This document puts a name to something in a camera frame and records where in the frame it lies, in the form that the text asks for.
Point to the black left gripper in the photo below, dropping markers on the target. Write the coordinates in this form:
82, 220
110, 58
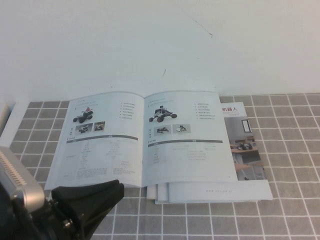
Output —
62, 225

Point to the white product catalogue book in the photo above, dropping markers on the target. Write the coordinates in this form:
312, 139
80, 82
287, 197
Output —
105, 150

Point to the white booklet with curled edge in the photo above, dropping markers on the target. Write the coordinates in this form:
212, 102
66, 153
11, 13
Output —
162, 193

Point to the beige wooden board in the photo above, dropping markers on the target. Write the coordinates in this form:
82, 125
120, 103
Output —
3, 120

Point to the booklet with robot photo cover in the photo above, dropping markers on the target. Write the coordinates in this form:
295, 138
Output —
250, 155

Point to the grey grid-pattern tablecloth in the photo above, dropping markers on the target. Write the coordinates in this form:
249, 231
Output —
287, 155

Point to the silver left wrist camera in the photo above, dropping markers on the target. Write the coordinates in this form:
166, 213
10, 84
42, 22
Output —
20, 180

